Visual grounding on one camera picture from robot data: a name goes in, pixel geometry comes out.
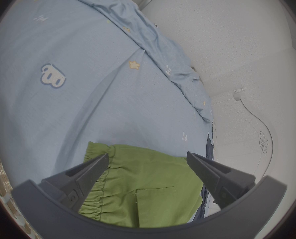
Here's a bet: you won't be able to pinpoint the pale blue quilt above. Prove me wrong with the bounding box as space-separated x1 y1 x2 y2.
40 0 214 123

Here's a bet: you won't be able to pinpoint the dark blue T-shirt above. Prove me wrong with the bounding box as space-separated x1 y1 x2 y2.
188 133 222 224

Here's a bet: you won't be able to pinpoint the green shorts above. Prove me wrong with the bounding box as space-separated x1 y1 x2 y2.
78 141 204 229

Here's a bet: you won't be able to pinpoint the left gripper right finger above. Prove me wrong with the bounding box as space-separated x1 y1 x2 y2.
186 151 257 210

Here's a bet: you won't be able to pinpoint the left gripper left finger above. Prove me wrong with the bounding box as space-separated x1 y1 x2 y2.
40 153 110 212

